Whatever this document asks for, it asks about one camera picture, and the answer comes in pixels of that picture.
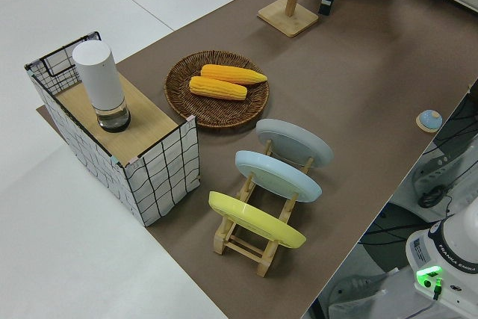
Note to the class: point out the light blue plate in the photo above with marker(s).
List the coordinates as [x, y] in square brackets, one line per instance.
[278, 177]

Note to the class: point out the white cylindrical dispenser bottle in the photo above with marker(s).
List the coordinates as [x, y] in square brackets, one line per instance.
[99, 80]

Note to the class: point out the yellow plate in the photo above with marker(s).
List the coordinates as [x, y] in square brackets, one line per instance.
[254, 222]

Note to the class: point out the blue dome bell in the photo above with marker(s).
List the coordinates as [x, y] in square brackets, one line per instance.
[430, 119]

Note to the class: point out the yellow corn cob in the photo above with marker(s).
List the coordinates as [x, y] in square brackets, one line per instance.
[233, 73]
[218, 88]

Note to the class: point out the grey plate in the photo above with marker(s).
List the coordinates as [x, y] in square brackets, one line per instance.
[295, 143]

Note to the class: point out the round wicker basket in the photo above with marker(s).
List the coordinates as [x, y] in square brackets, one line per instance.
[220, 111]

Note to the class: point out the brown table mat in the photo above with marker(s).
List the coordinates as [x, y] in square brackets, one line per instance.
[336, 83]

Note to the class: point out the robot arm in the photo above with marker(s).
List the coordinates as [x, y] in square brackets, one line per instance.
[444, 259]

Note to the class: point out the wooden plate rack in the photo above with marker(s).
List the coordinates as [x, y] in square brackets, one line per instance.
[239, 246]

